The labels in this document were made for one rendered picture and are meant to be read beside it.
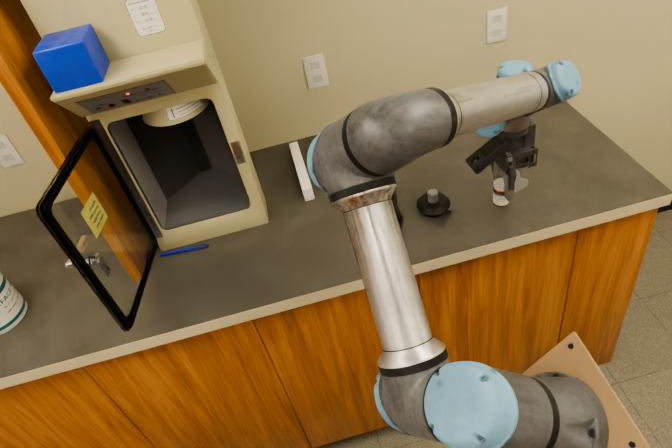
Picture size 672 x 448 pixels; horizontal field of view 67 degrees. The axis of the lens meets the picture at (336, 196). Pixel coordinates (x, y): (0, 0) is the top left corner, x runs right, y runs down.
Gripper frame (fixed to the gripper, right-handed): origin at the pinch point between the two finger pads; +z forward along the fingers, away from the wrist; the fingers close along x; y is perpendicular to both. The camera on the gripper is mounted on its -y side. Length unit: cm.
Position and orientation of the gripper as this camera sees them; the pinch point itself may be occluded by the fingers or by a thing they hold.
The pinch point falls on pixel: (501, 192)
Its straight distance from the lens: 139.2
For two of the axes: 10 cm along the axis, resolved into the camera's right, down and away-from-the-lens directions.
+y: 9.5, -2.9, 0.8
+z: 1.8, 7.5, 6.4
